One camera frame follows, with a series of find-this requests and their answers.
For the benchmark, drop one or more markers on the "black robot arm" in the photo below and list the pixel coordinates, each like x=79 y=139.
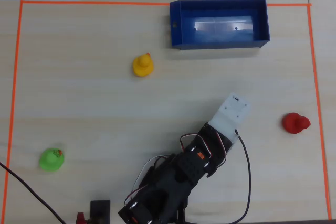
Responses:
x=170 y=184

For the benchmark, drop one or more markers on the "red rubber duck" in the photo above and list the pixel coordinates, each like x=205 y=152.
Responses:
x=295 y=123

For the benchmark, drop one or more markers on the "yellow rubber duck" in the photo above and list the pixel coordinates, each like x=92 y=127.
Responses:
x=143 y=65

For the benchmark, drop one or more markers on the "blue plastic box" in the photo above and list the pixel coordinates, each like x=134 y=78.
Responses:
x=220 y=24

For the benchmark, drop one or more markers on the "green rubber duck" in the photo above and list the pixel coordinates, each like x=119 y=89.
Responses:
x=51 y=159

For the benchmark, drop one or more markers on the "orange tape strip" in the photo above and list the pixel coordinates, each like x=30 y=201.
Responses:
x=11 y=108
x=105 y=2
x=319 y=111

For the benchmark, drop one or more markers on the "black table clamp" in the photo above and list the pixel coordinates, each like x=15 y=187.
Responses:
x=100 y=212

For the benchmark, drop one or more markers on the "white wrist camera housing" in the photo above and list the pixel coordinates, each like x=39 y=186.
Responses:
x=231 y=115

